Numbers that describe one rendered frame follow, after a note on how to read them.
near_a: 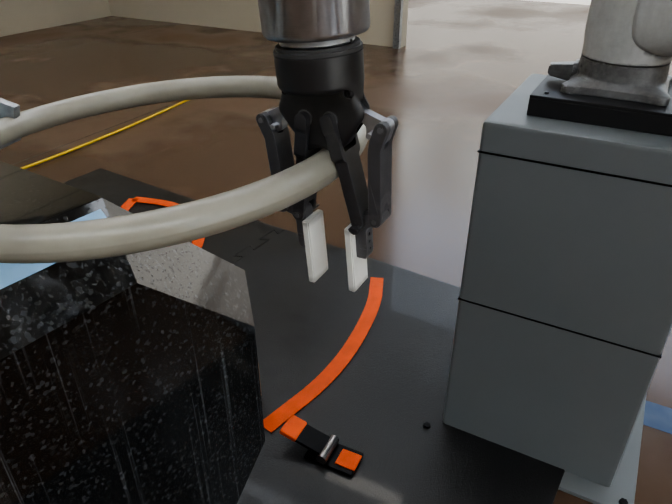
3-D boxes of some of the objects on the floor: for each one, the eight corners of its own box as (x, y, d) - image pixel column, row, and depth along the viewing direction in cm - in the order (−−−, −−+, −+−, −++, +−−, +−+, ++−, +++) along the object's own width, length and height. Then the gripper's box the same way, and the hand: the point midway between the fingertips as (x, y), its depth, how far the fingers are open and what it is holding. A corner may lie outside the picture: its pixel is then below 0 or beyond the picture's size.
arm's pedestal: (474, 323, 183) (514, 65, 141) (647, 376, 162) (754, 92, 121) (415, 432, 145) (446, 123, 104) (631, 519, 125) (778, 177, 83)
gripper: (430, 30, 47) (429, 278, 58) (259, 30, 54) (288, 248, 66) (393, 49, 41) (400, 318, 53) (208, 45, 49) (250, 281, 60)
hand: (336, 252), depth 58 cm, fingers closed on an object, 4 cm apart
